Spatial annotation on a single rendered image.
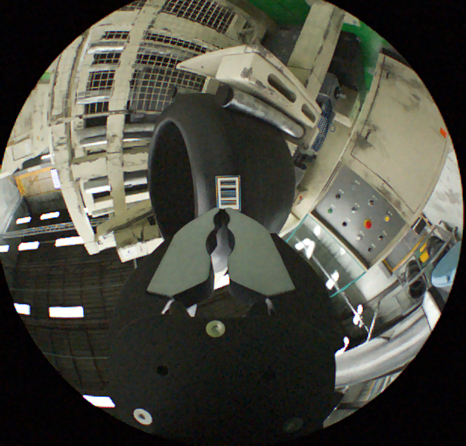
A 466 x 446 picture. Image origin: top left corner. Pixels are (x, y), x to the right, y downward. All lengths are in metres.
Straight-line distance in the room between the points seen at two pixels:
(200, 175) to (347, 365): 0.45
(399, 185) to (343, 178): 0.33
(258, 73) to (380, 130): 0.73
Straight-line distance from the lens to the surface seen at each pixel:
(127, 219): 0.96
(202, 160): 0.27
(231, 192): 0.25
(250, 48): 0.30
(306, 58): 0.74
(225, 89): 0.29
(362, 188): 0.91
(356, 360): 0.34
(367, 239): 0.97
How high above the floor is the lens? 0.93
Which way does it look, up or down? 36 degrees up
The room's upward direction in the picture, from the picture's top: 158 degrees counter-clockwise
